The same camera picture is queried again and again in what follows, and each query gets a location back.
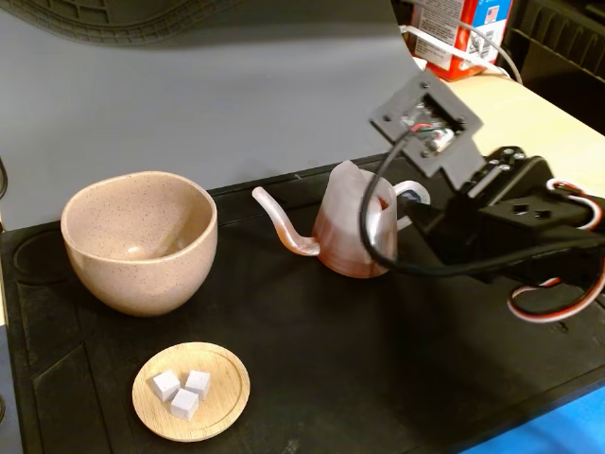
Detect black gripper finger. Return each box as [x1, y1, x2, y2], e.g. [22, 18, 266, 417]
[410, 219, 450, 264]

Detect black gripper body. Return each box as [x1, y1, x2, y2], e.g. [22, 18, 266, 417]
[446, 147, 576, 285]

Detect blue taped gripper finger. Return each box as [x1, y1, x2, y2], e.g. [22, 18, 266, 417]
[400, 188, 458, 223]

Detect translucent pink plastic kettle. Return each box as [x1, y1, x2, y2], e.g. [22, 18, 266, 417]
[251, 159, 432, 279]

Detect speckled beige ceramic cup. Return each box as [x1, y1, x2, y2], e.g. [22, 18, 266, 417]
[60, 170, 219, 318]

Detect black silicone work mat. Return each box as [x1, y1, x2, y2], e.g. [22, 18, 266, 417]
[0, 153, 605, 454]

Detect red white carton box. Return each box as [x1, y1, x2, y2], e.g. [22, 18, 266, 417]
[409, 0, 515, 82]

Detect blue surface sheet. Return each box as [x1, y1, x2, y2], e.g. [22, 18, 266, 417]
[453, 385, 605, 454]

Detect round wooden coaster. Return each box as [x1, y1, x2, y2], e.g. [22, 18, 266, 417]
[131, 341, 251, 444]

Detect grey silicone mat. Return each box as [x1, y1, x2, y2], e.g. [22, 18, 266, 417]
[0, 0, 471, 233]

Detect small white cube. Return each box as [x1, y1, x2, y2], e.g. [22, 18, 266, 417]
[183, 369, 212, 401]
[169, 387, 200, 421]
[149, 370, 182, 404]

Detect thick black camera cable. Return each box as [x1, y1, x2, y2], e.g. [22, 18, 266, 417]
[358, 130, 605, 279]

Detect red white black servo wires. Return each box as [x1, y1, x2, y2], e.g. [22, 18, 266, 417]
[508, 178, 605, 325]

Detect white round cable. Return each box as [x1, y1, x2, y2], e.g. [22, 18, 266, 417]
[460, 21, 524, 85]

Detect white flat strap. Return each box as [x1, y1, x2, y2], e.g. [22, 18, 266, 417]
[400, 25, 510, 77]

